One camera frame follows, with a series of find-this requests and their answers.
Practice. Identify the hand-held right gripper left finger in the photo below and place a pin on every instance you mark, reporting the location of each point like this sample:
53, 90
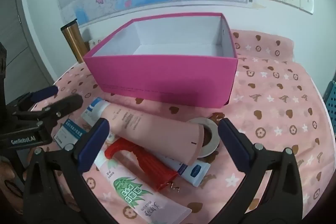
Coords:
92, 145

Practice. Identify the red corkscrew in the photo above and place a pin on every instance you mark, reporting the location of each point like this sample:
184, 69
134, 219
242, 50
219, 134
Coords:
152, 166

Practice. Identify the small white blue box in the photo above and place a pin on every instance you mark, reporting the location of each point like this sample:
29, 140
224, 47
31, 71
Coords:
68, 134

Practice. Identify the blue perforated storage basket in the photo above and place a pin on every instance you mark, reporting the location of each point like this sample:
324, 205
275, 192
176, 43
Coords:
332, 103

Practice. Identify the pink printed blanket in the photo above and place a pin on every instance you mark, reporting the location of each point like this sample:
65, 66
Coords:
275, 121

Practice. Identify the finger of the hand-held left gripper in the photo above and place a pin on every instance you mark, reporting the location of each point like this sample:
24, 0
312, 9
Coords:
71, 103
44, 91

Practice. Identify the white wall switch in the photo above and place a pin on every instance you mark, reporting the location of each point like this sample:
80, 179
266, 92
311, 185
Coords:
307, 1

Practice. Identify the large pink tube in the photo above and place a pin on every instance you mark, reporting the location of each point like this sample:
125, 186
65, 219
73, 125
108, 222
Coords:
157, 129

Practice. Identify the pink cardboard box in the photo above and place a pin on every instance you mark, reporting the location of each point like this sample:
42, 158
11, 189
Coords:
162, 77

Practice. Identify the grey wardrobe door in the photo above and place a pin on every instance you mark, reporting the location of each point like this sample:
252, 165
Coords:
15, 29

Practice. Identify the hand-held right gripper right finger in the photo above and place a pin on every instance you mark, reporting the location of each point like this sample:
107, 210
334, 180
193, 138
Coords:
233, 145

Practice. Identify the grey tape roll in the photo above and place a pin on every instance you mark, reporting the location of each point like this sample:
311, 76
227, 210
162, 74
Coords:
215, 144

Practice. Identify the white tube with blue logo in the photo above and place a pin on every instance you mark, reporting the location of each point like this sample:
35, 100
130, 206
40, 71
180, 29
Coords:
194, 171

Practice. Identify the copper coloured tumbler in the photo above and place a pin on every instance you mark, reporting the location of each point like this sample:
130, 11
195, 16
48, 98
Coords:
74, 43

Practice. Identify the pink hand cream tube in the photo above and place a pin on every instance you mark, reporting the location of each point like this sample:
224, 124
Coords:
136, 195

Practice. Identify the white blue carton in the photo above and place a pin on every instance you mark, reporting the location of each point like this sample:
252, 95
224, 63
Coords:
92, 111

